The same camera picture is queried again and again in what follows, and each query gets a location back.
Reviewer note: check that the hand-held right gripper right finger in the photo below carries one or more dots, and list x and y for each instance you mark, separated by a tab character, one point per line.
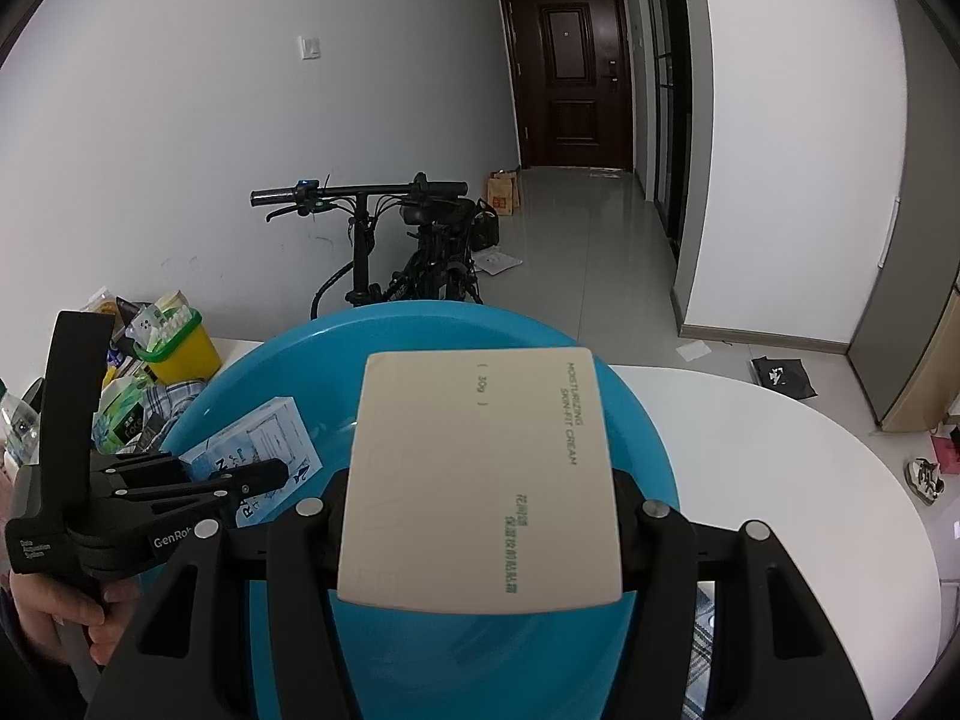
660	540

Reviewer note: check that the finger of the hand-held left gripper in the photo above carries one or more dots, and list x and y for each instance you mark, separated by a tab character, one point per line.
150	467
247	478

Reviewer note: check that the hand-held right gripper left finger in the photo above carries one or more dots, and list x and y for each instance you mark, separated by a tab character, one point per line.
315	532

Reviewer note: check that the white blue leaflet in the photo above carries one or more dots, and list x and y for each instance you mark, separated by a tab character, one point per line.
262	427

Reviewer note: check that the beige cream box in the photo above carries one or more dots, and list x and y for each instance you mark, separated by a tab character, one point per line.
480	480

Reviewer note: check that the blue plastic basin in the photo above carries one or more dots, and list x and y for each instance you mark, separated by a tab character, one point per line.
450	326

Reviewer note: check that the person's left hand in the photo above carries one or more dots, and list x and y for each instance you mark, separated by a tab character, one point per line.
41	607

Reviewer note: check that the green tissue pack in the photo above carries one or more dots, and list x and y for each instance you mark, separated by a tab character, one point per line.
124	420

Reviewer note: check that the blue plaid shirt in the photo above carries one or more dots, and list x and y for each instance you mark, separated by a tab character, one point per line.
176	401

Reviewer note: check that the clear cookie packet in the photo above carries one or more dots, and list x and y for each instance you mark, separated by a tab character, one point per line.
97	301

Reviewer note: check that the black snack packet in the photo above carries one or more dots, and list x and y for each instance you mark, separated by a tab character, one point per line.
129	313

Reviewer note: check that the yellow bin green rim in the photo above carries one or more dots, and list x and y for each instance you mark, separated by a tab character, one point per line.
187	356

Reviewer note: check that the white bottle cream cap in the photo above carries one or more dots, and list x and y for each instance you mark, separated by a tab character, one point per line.
171	301

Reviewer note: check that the small white paper scrap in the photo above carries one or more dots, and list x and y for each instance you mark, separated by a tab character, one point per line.
692	351

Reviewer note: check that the black plastic bag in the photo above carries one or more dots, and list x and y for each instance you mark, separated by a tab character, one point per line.
784	376

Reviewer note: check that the pair of shoes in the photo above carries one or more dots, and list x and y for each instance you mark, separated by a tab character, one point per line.
924	480

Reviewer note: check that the black bicycle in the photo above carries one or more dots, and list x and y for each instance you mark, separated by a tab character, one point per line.
420	262

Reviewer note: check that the white paper sheet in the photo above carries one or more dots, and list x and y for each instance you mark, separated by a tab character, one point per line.
496	262

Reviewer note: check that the brown paper bag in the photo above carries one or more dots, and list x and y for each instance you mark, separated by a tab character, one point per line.
504	195

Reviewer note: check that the black framed glass door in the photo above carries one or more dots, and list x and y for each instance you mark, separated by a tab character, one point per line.
667	90

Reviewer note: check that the brown entrance door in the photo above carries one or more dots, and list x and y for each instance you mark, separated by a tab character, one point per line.
566	90

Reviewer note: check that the white light switch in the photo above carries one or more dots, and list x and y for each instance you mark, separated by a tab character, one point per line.
310	47

